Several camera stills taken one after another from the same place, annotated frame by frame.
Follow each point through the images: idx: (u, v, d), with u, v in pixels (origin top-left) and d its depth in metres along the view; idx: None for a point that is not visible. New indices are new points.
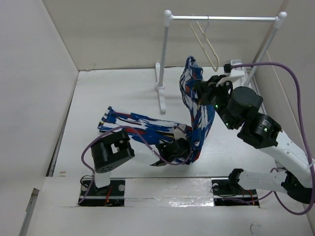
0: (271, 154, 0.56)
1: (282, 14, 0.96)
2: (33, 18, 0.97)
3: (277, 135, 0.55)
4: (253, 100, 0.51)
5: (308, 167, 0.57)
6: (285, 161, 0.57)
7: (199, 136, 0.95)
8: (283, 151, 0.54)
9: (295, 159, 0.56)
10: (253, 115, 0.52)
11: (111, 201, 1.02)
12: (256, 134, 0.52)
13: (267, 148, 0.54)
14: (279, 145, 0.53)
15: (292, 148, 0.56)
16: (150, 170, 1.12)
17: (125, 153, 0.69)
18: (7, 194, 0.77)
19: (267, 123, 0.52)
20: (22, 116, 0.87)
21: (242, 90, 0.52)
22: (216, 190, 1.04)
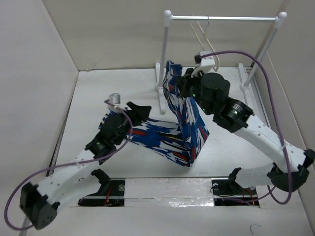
0: (243, 135, 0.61)
1: (282, 14, 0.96)
2: (33, 19, 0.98)
3: (249, 118, 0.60)
4: (220, 83, 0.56)
5: (281, 149, 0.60)
6: (259, 144, 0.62)
7: (189, 131, 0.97)
8: (254, 133, 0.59)
9: (267, 141, 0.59)
10: (222, 98, 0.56)
11: (111, 201, 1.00)
12: (228, 118, 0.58)
13: (239, 130, 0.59)
14: (248, 127, 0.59)
15: (263, 131, 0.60)
16: (149, 170, 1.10)
17: (40, 205, 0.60)
18: (7, 194, 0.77)
19: (238, 107, 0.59)
20: (21, 116, 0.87)
21: (211, 75, 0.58)
22: (216, 190, 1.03)
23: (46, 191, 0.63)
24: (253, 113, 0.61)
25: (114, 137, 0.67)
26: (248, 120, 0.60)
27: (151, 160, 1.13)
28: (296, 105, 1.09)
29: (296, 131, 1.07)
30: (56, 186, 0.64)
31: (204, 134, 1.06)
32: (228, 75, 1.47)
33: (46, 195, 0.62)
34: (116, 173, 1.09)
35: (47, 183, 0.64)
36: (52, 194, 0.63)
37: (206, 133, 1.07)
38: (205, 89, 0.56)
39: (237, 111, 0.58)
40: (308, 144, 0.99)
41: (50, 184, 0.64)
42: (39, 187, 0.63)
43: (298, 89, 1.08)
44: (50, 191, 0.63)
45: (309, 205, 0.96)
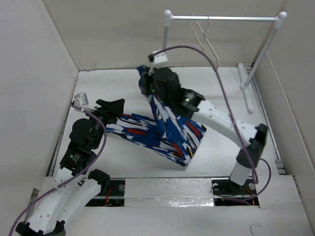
0: (198, 119, 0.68)
1: (282, 14, 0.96)
2: (33, 19, 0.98)
3: (200, 103, 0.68)
4: (168, 75, 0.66)
5: (232, 126, 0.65)
6: (213, 125, 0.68)
7: (164, 128, 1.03)
8: (205, 115, 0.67)
9: (218, 121, 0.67)
10: (173, 89, 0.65)
11: (111, 201, 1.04)
12: (182, 106, 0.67)
13: (194, 115, 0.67)
14: (199, 111, 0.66)
15: (214, 112, 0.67)
16: (150, 170, 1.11)
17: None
18: (6, 194, 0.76)
19: (192, 96, 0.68)
20: (22, 116, 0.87)
21: (160, 71, 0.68)
22: (216, 190, 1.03)
23: (40, 226, 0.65)
24: (202, 98, 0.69)
25: (89, 142, 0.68)
26: (200, 104, 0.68)
27: (151, 161, 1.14)
28: (295, 105, 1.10)
29: (296, 131, 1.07)
30: (48, 216, 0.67)
31: (197, 130, 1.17)
32: (228, 75, 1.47)
33: (41, 229, 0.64)
34: (117, 174, 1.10)
35: (36, 218, 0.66)
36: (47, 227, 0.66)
37: (200, 132, 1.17)
38: (157, 82, 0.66)
39: (190, 99, 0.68)
40: (307, 144, 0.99)
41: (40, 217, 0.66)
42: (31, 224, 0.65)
43: (298, 88, 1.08)
44: (43, 224, 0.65)
45: (309, 205, 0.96)
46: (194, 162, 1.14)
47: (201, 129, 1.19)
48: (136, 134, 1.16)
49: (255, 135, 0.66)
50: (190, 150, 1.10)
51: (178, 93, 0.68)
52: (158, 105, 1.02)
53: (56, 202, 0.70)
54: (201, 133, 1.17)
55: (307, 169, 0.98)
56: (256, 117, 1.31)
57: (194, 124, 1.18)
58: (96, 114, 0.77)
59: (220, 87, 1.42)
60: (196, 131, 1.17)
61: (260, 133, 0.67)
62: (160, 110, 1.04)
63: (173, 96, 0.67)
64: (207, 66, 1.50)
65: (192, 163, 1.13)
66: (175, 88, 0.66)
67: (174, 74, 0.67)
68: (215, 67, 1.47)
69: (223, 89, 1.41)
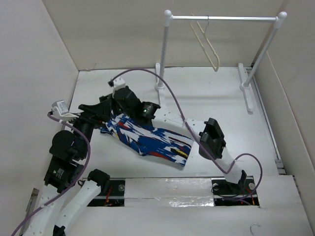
0: (158, 125, 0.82)
1: (282, 14, 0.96)
2: (33, 19, 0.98)
3: (155, 112, 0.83)
4: (124, 93, 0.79)
5: (182, 124, 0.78)
6: (170, 127, 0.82)
7: (136, 145, 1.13)
8: (161, 120, 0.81)
9: (171, 122, 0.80)
10: (132, 103, 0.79)
11: (111, 201, 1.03)
12: (143, 117, 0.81)
13: (153, 122, 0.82)
14: (155, 118, 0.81)
15: (168, 117, 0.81)
16: (149, 170, 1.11)
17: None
18: (6, 194, 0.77)
19: (148, 107, 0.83)
20: (22, 116, 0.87)
21: (118, 91, 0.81)
22: (216, 190, 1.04)
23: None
24: (157, 106, 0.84)
25: (74, 155, 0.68)
26: (155, 113, 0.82)
27: (151, 161, 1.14)
28: (295, 105, 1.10)
29: (296, 131, 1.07)
30: (39, 233, 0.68)
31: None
32: (227, 75, 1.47)
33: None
34: (117, 173, 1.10)
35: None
36: None
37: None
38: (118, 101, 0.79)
39: (148, 110, 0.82)
40: (307, 144, 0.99)
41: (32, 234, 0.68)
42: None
43: (298, 89, 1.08)
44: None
45: (309, 205, 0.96)
46: (194, 162, 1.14)
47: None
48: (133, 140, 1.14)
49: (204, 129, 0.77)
50: (179, 149, 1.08)
51: (138, 106, 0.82)
52: (126, 132, 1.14)
53: (46, 217, 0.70)
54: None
55: (307, 168, 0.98)
56: (256, 117, 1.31)
57: None
58: (79, 121, 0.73)
59: (220, 87, 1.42)
60: None
61: (210, 126, 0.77)
62: (129, 133, 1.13)
63: (133, 109, 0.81)
64: (207, 66, 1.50)
65: (192, 163, 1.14)
66: (132, 103, 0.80)
67: (131, 91, 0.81)
68: (215, 67, 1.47)
69: (223, 89, 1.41)
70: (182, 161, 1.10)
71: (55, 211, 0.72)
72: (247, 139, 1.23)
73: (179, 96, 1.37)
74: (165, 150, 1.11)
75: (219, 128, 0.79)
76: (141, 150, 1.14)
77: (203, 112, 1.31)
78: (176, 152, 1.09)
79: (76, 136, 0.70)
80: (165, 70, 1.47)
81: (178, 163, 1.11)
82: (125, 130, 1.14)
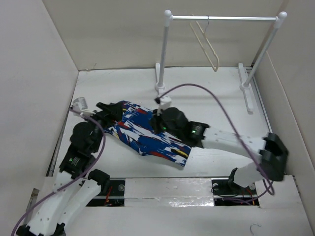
0: (208, 145, 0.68)
1: (282, 14, 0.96)
2: (33, 19, 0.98)
3: (205, 131, 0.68)
4: (176, 114, 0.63)
5: (238, 142, 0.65)
6: (222, 147, 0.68)
7: (136, 145, 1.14)
8: (212, 140, 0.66)
9: (225, 141, 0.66)
10: (182, 125, 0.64)
11: (111, 201, 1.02)
12: (192, 138, 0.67)
13: (204, 142, 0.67)
14: (205, 138, 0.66)
15: (221, 135, 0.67)
16: (149, 170, 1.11)
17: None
18: (6, 194, 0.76)
19: (198, 127, 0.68)
20: (22, 116, 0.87)
21: (167, 110, 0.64)
22: (216, 190, 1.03)
23: (39, 229, 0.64)
24: (207, 126, 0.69)
25: (89, 146, 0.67)
26: (205, 132, 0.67)
27: (150, 160, 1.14)
28: (295, 105, 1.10)
29: (296, 131, 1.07)
30: (47, 220, 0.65)
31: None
32: (228, 75, 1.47)
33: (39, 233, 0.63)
34: (117, 173, 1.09)
35: (37, 221, 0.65)
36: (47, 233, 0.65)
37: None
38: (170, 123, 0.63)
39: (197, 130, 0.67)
40: (307, 144, 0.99)
41: (39, 221, 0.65)
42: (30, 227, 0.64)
43: (298, 89, 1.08)
44: (41, 227, 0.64)
45: (309, 205, 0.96)
46: (194, 162, 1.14)
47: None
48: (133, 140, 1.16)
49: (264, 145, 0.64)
50: (179, 150, 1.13)
51: (186, 127, 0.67)
52: (127, 132, 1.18)
53: (55, 205, 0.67)
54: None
55: (307, 168, 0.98)
56: (256, 117, 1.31)
57: None
58: (95, 117, 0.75)
59: (220, 87, 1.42)
60: None
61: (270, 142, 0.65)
62: (130, 133, 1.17)
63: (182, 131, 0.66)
64: (207, 66, 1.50)
65: (192, 163, 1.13)
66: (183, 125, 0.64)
67: (180, 110, 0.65)
68: (215, 67, 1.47)
69: (223, 89, 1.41)
70: (182, 160, 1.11)
71: (64, 200, 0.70)
72: None
73: (179, 96, 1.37)
74: (165, 150, 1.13)
75: (281, 142, 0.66)
76: (141, 150, 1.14)
77: (203, 112, 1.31)
78: (176, 152, 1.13)
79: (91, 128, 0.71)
80: (165, 70, 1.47)
81: (178, 163, 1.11)
82: (125, 130, 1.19)
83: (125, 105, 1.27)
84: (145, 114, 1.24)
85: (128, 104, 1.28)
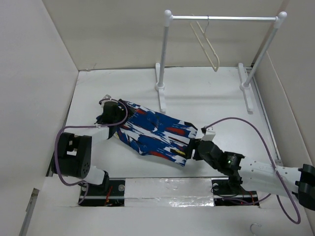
0: (244, 175, 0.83)
1: (282, 14, 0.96)
2: (33, 19, 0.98)
3: (240, 161, 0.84)
4: (209, 147, 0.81)
5: (273, 173, 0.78)
6: (261, 178, 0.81)
7: (137, 145, 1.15)
8: (248, 170, 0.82)
9: (262, 172, 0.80)
10: (216, 156, 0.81)
11: (112, 201, 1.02)
12: (228, 168, 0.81)
13: (240, 172, 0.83)
14: (241, 167, 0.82)
15: (256, 166, 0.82)
16: (149, 170, 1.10)
17: (84, 145, 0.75)
18: (6, 194, 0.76)
19: (233, 157, 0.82)
20: (22, 116, 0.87)
21: (204, 143, 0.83)
22: (216, 190, 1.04)
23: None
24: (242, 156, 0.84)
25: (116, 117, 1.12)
26: (240, 163, 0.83)
27: (150, 160, 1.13)
28: (295, 105, 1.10)
29: (296, 131, 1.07)
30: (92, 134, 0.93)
31: (182, 130, 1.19)
32: (228, 75, 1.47)
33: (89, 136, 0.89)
34: (117, 173, 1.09)
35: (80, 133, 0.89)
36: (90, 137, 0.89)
37: (183, 130, 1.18)
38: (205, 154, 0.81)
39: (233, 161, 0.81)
40: (307, 144, 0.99)
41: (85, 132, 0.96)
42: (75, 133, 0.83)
43: (298, 88, 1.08)
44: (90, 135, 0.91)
45: None
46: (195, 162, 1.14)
47: (185, 126, 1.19)
48: (133, 140, 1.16)
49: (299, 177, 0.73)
50: (179, 150, 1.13)
51: (221, 159, 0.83)
52: (126, 132, 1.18)
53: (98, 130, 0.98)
54: (186, 131, 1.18)
55: None
56: (256, 117, 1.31)
57: (176, 126, 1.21)
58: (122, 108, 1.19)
59: (220, 87, 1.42)
60: (180, 131, 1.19)
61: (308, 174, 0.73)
62: (130, 133, 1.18)
63: (218, 162, 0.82)
64: (207, 66, 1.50)
65: (192, 163, 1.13)
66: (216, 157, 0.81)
67: (213, 144, 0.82)
68: (215, 66, 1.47)
69: (223, 89, 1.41)
70: (182, 160, 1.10)
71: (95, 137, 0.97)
72: (247, 139, 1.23)
73: (179, 96, 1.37)
74: (165, 150, 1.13)
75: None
76: (141, 150, 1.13)
77: (203, 112, 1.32)
78: (176, 152, 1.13)
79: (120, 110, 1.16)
80: (165, 70, 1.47)
81: (178, 163, 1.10)
82: (125, 130, 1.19)
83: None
84: (145, 114, 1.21)
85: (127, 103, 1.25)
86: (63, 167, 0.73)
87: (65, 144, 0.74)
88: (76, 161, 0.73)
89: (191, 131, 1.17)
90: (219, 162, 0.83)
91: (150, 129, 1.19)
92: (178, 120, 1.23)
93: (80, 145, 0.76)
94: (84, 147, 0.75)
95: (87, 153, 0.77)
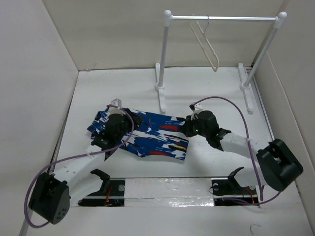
0: (225, 145, 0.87)
1: (282, 14, 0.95)
2: (33, 19, 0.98)
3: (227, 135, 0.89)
4: (208, 115, 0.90)
5: (245, 143, 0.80)
6: (236, 148, 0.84)
7: (135, 149, 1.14)
8: (228, 141, 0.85)
9: (236, 142, 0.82)
10: (210, 126, 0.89)
11: (111, 202, 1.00)
12: (215, 140, 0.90)
13: (224, 144, 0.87)
14: (224, 138, 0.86)
15: (235, 137, 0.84)
16: (150, 170, 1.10)
17: (57, 191, 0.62)
18: (6, 194, 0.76)
19: (223, 132, 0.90)
20: (22, 116, 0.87)
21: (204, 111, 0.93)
22: (216, 190, 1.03)
23: (64, 178, 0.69)
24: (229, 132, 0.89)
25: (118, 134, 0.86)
26: (225, 135, 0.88)
27: (150, 161, 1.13)
28: (295, 105, 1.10)
29: (296, 131, 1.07)
30: (73, 173, 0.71)
31: (175, 126, 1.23)
32: (228, 75, 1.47)
33: (65, 180, 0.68)
34: (117, 173, 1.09)
35: (63, 172, 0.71)
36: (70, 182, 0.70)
37: (177, 126, 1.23)
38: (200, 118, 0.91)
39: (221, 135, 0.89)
40: (307, 144, 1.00)
41: (67, 171, 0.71)
42: (55, 175, 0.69)
43: (298, 88, 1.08)
44: (68, 177, 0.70)
45: (309, 205, 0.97)
46: (195, 161, 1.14)
47: (178, 122, 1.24)
48: (130, 144, 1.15)
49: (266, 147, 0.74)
50: (177, 144, 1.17)
51: (214, 130, 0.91)
52: None
53: (84, 164, 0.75)
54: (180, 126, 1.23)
55: (307, 169, 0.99)
56: (256, 117, 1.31)
57: (169, 122, 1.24)
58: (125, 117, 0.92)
59: (220, 87, 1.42)
60: (173, 127, 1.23)
61: (275, 147, 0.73)
62: None
63: (209, 132, 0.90)
64: (207, 66, 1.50)
65: (192, 162, 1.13)
66: (211, 126, 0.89)
67: (212, 115, 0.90)
68: (215, 66, 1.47)
69: (223, 89, 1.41)
70: (182, 154, 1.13)
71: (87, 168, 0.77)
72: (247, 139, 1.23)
73: (179, 96, 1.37)
74: (163, 147, 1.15)
75: (289, 152, 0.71)
76: (140, 152, 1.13)
77: None
78: (174, 147, 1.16)
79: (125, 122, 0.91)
80: (165, 70, 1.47)
81: (178, 158, 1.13)
82: None
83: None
84: None
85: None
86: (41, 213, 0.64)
87: (42, 186, 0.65)
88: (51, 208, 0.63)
89: None
90: (211, 132, 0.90)
91: (144, 129, 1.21)
92: (171, 116, 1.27)
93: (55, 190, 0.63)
94: (56, 194, 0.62)
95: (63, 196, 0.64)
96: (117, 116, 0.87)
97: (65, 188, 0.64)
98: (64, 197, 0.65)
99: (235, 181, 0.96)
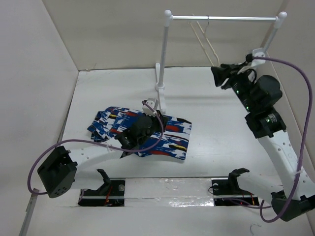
0: (267, 145, 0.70)
1: (282, 14, 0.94)
2: (33, 19, 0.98)
3: (277, 131, 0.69)
4: (272, 90, 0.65)
5: (293, 173, 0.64)
6: (277, 160, 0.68)
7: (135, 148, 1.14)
8: (275, 145, 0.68)
9: (284, 160, 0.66)
10: (265, 103, 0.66)
11: (111, 201, 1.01)
12: (259, 121, 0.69)
13: (264, 137, 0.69)
14: (273, 137, 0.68)
15: (284, 149, 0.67)
16: (149, 170, 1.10)
17: (66, 169, 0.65)
18: (5, 194, 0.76)
19: (274, 118, 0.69)
20: (21, 116, 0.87)
21: (268, 79, 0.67)
22: (216, 190, 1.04)
23: (76, 159, 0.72)
24: (284, 129, 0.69)
25: (141, 137, 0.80)
26: (276, 132, 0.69)
27: (150, 161, 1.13)
28: (296, 105, 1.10)
29: (296, 131, 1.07)
30: (86, 158, 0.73)
31: (175, 126, 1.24)
32: None
33: (76, 162, 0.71)
34: (116, 173, 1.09)
35: (78, 154, 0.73)
36: (79, 164, 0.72)
37: (177, 126, 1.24)
38: (259, 90, 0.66)
39: (271, 122, 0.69)
40: (307, 144, 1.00)
41: (82, 154, 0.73)
42: (71, 153, 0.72)
43: (299, 88, 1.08)
44: (79, 160, 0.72)
45: None
46: (195, 161, 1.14)
47: (178, 123, 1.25)
48: None
49: (311, 196, 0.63)
50: (177, 144, 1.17)
51: (264, 109, 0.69)
52: None
53: (99, 154, 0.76)
54: (180, 127, 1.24)
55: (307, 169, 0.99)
56: None
57: (170, 123, 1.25)
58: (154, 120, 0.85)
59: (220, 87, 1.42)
60: (174, 127, 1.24)
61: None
62: None
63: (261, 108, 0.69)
64: (207, 66, 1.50)
65: (192, 162, 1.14)
66: (266, 104, 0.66)
67: (280, 92, 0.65)
68: (215, 66, 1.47)
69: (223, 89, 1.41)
70: (182, 153, 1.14)
71: (101, 158, 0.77)
72: (247, 139, 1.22)
73: (178, 96, 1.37)
74: (164, 147, 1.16)
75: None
76: (140, 152, 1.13)
77: (203, 113, 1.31)
78: (175, 146, 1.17)
79: (155, 128, 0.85)
80: (165, 70, 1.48)
81: (179, 157, 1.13)
82: None
83: (114, 110, 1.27)
84: (137, 116, 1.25)
85: (116, 109, 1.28)
86: (43, 182, 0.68)
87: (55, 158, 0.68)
88: (55, 181, 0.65)
89: (185, 127, 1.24)
90: (261, 110, 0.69)
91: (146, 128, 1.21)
92: (171, 116, 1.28)
93: (64, 167, 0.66)
94: (64, 171, 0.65)
95: (69, 176, 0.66)
96: (146, 119, 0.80)
97: (75, 170, 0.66)
98: (70, 177, 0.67)
99: (235, 179, 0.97)
